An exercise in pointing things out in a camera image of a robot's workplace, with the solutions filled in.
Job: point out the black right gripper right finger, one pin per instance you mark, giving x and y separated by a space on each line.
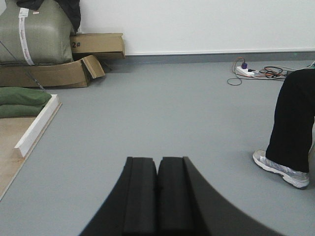
188 205

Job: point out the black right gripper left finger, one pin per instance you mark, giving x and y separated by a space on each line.
130 209

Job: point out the silver white right sneaker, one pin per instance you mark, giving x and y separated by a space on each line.
297 179

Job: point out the person right leg black trousers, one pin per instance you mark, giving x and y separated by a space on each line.
294 116

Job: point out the plywood platform left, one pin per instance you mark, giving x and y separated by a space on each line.
11 130

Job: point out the open flattened cardboard box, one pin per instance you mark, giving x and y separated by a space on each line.
77 74

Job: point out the white power strip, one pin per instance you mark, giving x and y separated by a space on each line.
246 72

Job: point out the lower green sandbag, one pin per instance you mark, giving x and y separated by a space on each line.
13 111

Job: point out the cardboard box marked 2#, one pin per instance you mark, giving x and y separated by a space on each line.
105 46

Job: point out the green sandbag on platform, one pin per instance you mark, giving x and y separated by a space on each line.
23 96

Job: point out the large olive woven sack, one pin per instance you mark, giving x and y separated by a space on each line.
43 38

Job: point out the black jacket on sack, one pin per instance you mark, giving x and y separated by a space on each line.
70 7

